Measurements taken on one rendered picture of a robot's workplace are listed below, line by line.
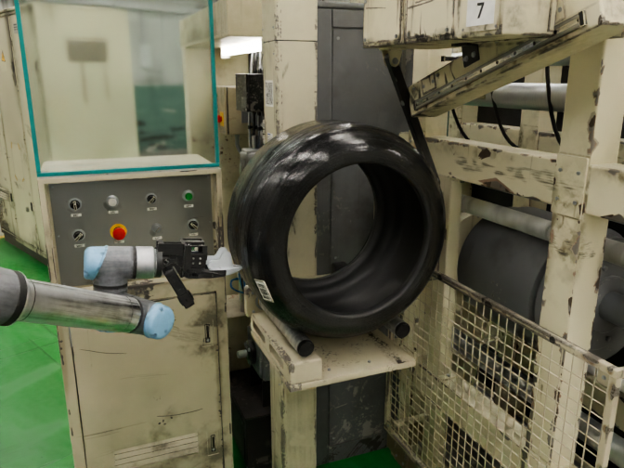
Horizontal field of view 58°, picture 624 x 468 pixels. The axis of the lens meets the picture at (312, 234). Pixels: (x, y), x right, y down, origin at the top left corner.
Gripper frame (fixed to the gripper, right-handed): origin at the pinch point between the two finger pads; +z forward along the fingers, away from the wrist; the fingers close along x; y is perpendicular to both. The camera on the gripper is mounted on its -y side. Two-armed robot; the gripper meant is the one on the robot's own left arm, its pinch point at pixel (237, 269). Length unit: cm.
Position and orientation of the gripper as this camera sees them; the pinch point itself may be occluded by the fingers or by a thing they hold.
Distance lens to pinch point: 142.8
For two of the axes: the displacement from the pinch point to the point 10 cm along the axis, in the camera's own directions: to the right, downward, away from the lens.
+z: 9.2, 0.1, 3.9
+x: -3.7, -2.5, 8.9
